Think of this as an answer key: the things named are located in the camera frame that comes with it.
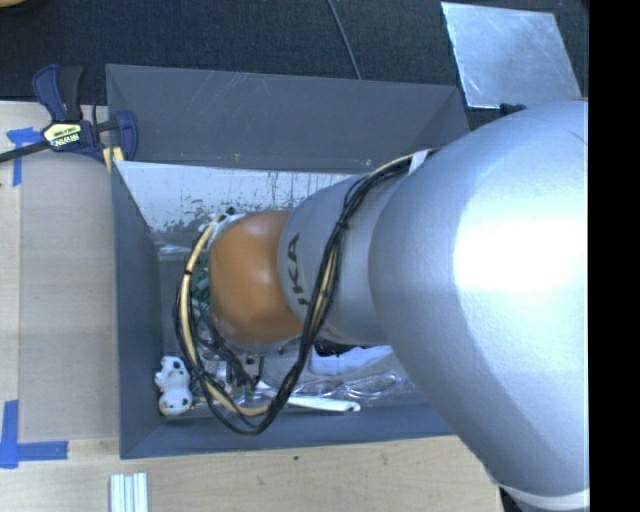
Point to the clear sunglasses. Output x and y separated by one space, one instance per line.
365 386

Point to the white spotted toy animal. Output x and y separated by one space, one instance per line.
173 385

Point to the white flat stick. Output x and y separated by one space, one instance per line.
320 404

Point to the grey metal bin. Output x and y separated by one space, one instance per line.
280 120

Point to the white cloth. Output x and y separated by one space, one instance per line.
350 361

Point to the pale wood flat board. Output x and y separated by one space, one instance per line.
70 300

